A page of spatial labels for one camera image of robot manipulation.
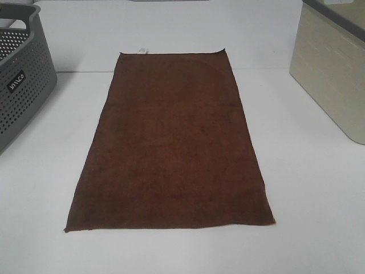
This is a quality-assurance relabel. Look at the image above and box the brown towel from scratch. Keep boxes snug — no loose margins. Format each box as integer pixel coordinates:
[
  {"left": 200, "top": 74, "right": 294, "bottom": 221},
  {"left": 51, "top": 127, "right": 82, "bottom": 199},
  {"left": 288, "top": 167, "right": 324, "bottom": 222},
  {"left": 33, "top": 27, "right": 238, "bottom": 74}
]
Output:
[{"left": 64, "top": 50, "right": 275, "bottom": 232}]

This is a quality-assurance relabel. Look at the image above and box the white towel label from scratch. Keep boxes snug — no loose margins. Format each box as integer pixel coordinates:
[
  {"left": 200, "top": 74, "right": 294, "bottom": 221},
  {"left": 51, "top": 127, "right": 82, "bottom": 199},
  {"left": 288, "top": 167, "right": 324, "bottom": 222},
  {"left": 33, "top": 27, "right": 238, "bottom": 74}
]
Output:
[{"left": 137, "top": 48, "right": 148, "bottom": 55}]

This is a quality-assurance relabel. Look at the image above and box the grey perforated plastic basket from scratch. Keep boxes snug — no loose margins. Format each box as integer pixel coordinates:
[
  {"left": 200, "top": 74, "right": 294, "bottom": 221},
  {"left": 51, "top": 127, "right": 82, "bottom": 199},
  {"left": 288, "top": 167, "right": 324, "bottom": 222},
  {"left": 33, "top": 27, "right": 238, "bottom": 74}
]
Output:
[{"left": 1, "top": 3, "right": 57, "bottom": 150}]

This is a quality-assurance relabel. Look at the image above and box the beige storage box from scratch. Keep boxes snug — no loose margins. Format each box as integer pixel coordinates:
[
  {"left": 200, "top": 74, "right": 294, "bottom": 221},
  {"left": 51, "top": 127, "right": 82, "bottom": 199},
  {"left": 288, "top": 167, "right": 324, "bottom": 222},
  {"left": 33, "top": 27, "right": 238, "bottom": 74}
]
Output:
[{"left": 289, "top": 1, "right": 364, "bottom": 144}]

